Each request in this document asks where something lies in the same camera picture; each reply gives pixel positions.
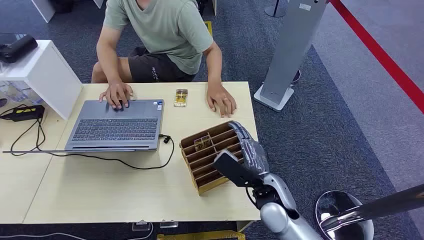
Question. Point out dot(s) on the person's right hand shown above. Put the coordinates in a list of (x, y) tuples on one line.
[(116, 94)]

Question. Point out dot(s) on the person's left hand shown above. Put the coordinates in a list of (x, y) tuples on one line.
[(220, 99)]

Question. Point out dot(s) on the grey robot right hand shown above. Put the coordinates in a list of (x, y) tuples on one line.
[(253, 155)]

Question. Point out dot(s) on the person's left forearm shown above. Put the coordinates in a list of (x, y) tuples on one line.
[(214, 69)]

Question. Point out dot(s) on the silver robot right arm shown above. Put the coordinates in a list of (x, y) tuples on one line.
[(281, 222)]

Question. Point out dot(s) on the person's right forearm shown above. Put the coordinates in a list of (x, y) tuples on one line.
[(109, 66)]

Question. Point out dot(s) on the clear card with gold print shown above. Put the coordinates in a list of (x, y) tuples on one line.
[(202, 143), (181, 97)]

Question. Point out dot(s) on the wooden slotted card box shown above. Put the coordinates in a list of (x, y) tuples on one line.
[(212, 185)]

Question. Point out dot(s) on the person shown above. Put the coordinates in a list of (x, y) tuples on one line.
[(165, 33)]

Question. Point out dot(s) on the grey laptop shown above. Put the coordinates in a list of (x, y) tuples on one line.
[(116, 129)]

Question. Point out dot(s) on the white cabinet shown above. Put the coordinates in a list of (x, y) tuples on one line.
[(49, 76)]

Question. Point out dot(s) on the yellow floor tape line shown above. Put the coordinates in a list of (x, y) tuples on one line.
[(209, 28), (198, 236)]

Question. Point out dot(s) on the grey kiosk stand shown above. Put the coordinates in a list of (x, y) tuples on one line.
[(291, 46)]

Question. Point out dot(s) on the black power adapter yellow label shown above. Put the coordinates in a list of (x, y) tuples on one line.
[(24, 113)]

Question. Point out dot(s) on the round grey stand base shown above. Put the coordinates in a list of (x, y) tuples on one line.
[(275, 11)]

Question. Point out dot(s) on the black handheld device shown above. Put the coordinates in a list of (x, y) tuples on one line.
[(16, 49)]

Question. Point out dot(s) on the white furniture piece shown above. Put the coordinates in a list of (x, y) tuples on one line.
[(43, 8)]

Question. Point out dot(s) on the red barrier belt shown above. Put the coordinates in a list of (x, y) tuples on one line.
[(381, 56)]

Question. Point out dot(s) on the dark wrist camera box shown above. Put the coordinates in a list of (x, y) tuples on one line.
[(232, 167)]

